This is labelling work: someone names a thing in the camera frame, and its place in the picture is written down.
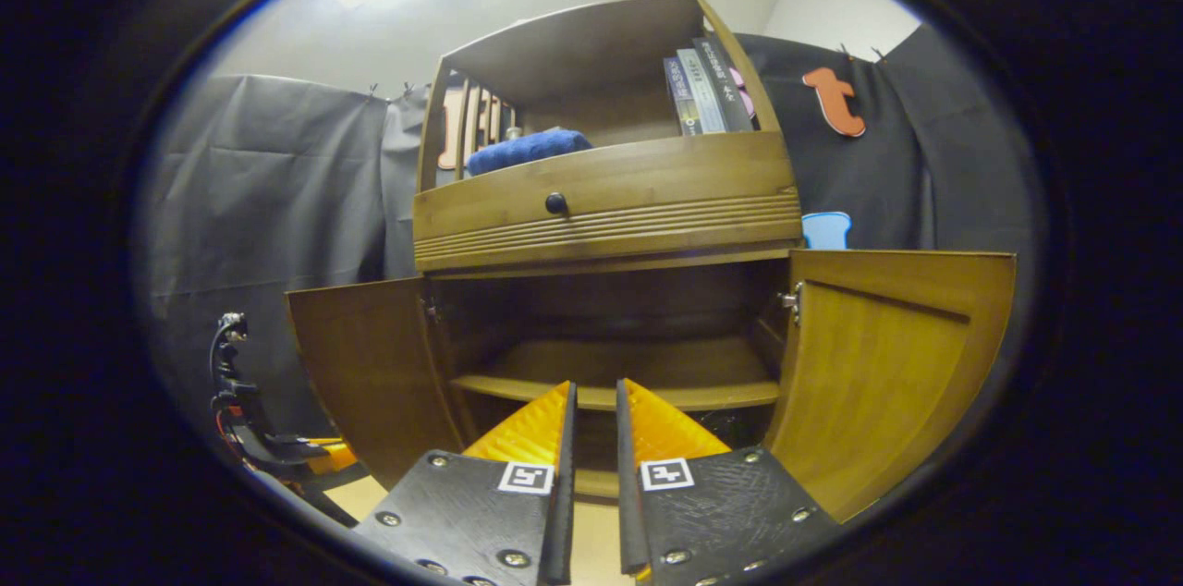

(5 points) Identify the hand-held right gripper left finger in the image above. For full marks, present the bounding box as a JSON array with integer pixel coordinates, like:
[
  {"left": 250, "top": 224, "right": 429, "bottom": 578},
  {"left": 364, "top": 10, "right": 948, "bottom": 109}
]
[{"left": 351, "top": 380, "right": 579, "bottom": 586}]

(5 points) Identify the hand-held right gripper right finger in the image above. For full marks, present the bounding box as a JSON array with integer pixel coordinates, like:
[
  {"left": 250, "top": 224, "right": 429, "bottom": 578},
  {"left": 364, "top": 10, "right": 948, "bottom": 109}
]
[{"left": 616, "top": 378, "right": 842, "bottom": 586}]

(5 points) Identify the wooden cabinet door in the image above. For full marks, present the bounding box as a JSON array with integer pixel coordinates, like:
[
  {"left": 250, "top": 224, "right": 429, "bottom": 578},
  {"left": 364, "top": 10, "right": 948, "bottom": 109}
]
[
  {"left": 763, "top": 248, "right": 1017, "bottom": 524},
  {"left": 286, "top": 276, "right": 465, "bottom": 492}
]

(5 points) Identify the wooden double-door shoe cabinet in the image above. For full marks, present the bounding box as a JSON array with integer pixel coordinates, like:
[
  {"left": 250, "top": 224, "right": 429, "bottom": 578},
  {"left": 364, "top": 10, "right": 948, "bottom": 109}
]
[{"left": 411, "top": 0, "right": 805, "bottom": 506}]

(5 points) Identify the wooden ribbed cabinet drawer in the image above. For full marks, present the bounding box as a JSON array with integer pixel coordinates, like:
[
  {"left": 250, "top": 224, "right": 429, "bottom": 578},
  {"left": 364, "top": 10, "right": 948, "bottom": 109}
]
[{"left": 412, "top": 130, "right": 804, "bottom": 274}]

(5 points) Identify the black backdrop cloth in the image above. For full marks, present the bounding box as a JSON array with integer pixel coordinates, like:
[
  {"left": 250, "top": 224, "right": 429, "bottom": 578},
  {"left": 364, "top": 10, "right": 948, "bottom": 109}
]
[{"left": 141, "top": 22, "right": 1038, "bottom": 441}]

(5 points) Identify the blue folded towel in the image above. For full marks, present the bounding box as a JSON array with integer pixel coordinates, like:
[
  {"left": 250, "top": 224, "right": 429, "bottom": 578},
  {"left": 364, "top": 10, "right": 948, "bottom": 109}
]
[{"left": 464, "top": 128, "right": 595, "bottom": 178}]

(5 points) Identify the book with night-city cover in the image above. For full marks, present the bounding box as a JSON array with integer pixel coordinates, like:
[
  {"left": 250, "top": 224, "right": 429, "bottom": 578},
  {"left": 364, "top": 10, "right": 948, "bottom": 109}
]
[{"left": 663, "top": 56, "right": 705, "bottom": 138}]

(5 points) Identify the light grey book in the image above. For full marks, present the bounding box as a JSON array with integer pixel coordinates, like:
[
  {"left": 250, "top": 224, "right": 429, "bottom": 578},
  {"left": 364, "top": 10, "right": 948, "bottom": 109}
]
[{"left": 677, "top": 47, "right": 728, "bottom": 135}]

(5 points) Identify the black book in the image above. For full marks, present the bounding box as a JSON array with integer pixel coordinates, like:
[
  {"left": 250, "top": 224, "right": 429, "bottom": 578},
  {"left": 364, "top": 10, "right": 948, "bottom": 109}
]
[{"left": 693, "top": 36, "right": 756, "bottom": 133}]

